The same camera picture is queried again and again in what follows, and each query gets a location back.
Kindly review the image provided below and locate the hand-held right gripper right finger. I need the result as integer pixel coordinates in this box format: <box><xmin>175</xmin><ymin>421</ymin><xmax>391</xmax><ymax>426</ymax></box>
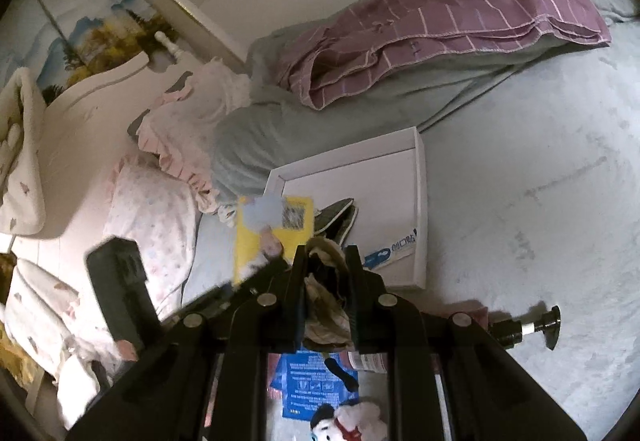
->
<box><xmin>344</xmin><ymin>246</ymin><xmax>588</xmax><ymax>441</ymax></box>

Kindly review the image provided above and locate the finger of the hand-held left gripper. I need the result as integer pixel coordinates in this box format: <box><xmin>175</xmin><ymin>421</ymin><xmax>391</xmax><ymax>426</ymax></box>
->
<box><xmin>160</xmin><ymin>258</ymin><xmax>292</xmax><ymax>325</ymax></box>

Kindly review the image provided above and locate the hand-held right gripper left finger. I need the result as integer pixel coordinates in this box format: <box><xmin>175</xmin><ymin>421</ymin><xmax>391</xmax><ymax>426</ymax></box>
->
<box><xmin>65</xmin><ymin>246</ymin><xmax>307</xmax><ymax>441</ymax></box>

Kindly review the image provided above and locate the beige cloth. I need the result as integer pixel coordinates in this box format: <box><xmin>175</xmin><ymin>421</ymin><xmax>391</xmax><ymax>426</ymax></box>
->
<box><xmin>302</xmin><ymin>238</ymin><xmax>354</xmax><ymax>355</ymax></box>

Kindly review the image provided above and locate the yellow packet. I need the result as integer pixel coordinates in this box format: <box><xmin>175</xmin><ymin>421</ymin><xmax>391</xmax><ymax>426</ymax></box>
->
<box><xmin>233</xmin><ymin>194</ymin><xmax>315</xmax><ymax>286</ymax></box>

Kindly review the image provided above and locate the blue printed packet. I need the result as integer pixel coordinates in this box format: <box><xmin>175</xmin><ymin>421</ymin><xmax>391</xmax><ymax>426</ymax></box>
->
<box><xmin>277</xmin><ymin>350</ymin><xmax>360</xmax><ymax>419</ymax></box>
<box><xmin>269</xmin><ymin>361</ymin><xmax>288</xmax><ymax>403</ymax></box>

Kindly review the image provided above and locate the white shallow box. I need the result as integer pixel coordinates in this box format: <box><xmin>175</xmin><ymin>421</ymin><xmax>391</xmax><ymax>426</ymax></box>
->
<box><xmin>264</xmin><ymin>126</ymin><xmax>430</xmax><ymax>293</ymax></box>

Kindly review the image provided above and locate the black and white plush toy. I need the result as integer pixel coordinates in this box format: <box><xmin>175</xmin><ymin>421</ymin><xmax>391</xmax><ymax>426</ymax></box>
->
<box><xmin>309</xmin><ymin>398</ymin><xmax>390</xmax><ymax>441</ymax></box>

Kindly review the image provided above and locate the person's left hand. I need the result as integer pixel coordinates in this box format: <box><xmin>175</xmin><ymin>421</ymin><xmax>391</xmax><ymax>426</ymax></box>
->
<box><xmin>115</xmin><ymin>340</ymin><xmax>142</xmax><ymax>363</ymax></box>

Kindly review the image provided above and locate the white floral pillow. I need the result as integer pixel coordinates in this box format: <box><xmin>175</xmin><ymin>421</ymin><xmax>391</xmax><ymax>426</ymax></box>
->
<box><xmin>102</xmin><ymin>161</ymin><xmax>202</xmax><ymax>318</ymax></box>

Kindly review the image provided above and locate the small white patterned cloth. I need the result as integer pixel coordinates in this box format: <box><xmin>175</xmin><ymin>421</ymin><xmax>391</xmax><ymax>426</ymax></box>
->
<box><xmin>217</xmin><ymin>202</ymin><xmax>242</xmax><ymax>228</ymax></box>

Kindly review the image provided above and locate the white padded cushion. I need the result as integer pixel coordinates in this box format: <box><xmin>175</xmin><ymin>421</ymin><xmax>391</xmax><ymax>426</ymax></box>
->
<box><xmin>0</xmin><ymin>258</ymin><xmax>122</xmax><ymax>428</ymax></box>

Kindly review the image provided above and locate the grey-green blanket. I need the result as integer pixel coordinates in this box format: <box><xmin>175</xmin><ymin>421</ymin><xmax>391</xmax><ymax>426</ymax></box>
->
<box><xmin>212</xmin><ymin>6</ymin><xmax>617</xmax><ymax>208</ymax></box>

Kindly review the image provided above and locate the white headboard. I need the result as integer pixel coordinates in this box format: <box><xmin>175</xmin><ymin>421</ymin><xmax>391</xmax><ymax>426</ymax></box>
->
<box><xmin>10</xmin><ymin>31</ymin><xmax>197</xmax><ymax>243</ymax></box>

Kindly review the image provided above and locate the white spotted quilt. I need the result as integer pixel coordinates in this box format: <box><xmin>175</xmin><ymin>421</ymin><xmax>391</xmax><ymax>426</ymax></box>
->
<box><xmin>0</xmin><ymin>68</ymin><xmax>49</xmax><ymax>236</ymax></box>

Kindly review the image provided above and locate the pink ruffled pillow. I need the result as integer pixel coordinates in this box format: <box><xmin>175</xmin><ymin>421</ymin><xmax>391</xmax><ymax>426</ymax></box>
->
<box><xmin>137</xmin><ymin>56</ymin><xmax>252</xmax><ymax>216</ymax></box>

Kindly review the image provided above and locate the purple pump bottle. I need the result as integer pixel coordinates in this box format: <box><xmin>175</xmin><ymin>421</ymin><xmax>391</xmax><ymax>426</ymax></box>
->
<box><xmin>349</xmin><ymin>305</ymin><xmax>562</xmax><ymax>374</ymax></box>

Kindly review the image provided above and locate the purple striped cloth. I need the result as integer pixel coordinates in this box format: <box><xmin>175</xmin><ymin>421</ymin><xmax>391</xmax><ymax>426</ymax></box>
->
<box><xmin>277</xmin><ymin>0</ymin><xmax>613</xmax><ymax>110</ymax></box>

